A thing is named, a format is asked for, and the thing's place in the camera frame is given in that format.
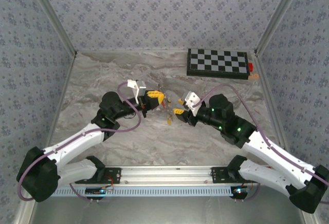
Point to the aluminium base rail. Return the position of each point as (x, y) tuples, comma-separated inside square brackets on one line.
[(164, 175)]

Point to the red block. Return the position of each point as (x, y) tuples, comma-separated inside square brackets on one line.
[(251, 66)]

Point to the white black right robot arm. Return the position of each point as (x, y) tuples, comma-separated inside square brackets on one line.
[(270, 152)]

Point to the black grey chessboard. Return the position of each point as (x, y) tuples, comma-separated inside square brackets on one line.
[(218, 60)]

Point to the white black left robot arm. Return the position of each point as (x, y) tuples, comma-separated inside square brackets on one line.
[(74, 139)]

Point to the aluminium frame post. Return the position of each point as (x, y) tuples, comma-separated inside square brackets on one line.
[(54, 16), (277, 16)]

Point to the orange wooden block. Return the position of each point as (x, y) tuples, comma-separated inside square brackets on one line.
[(254, 76)]

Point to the grey metal sheet shelf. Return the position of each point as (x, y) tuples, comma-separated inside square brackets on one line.
[(164, 211)]

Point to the aluminium frame back rail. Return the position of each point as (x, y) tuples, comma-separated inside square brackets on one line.
[(128, 51)]

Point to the red plastic tag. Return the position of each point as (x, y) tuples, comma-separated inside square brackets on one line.
[(164, 103)]

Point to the aluminium frame side rail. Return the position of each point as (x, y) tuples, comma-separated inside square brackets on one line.
[(59, 100), (273, 100)]

